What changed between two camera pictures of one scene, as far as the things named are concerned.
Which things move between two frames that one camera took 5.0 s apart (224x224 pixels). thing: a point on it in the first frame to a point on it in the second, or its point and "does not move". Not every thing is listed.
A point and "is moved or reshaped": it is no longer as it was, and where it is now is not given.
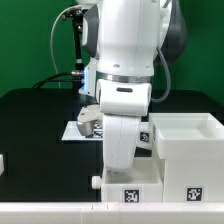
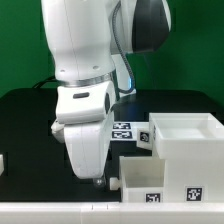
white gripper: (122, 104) to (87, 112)
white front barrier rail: (111, 212) does not move
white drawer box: (141, 183) is moved or reshaped
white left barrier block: (1, 164) does not move
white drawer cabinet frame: (188, 149) does not move
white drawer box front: (145, 139) does not move
